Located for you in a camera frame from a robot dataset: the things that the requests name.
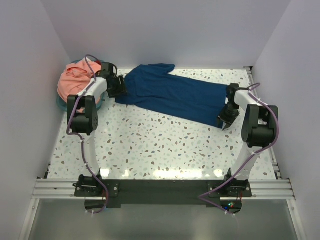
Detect dark blue t shirt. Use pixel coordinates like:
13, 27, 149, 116
115, 63, 227, 127

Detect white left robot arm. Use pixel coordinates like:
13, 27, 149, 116
66, 62, 127, 177

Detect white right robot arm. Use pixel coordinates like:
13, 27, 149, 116
217, 83, 279, 181

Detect dark red garment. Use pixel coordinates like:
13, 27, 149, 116
94, 60, 105, 66

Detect pink t shirt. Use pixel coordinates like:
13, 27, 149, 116
57, 59, 103, 113

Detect teal plastic laundry basket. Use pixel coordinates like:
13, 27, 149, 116
56, 59, 110, 113

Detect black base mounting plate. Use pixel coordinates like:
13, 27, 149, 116
73, 175, 253, 213

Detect aluminium frame rail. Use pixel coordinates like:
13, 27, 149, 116
31, 179, 296, 200

